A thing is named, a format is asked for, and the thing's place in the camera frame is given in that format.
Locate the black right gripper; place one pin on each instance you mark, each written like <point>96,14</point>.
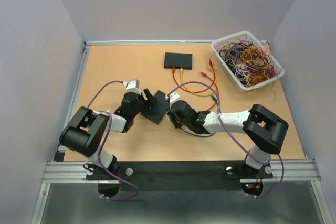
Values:
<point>175,116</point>

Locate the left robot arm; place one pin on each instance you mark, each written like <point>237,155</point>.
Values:
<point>85,130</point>

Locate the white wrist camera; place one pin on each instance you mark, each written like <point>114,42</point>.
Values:
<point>172,98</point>
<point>132,86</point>

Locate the aluminium frame rail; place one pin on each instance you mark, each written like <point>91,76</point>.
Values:
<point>71,189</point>

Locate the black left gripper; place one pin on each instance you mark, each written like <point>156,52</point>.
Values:
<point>144,100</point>

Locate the white plastic wire bin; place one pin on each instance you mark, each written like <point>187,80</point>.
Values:
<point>247,62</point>

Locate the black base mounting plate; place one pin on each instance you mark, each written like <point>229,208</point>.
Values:
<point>188,175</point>

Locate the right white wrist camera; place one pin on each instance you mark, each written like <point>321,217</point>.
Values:
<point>172,98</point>

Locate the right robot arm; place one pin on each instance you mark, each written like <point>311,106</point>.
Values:
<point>266,130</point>

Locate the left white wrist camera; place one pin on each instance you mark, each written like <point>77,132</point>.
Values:
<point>132,86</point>

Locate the long black network switch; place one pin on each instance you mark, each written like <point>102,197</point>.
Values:
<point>160,109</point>

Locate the small black network switch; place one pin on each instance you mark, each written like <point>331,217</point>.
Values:
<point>178,60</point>

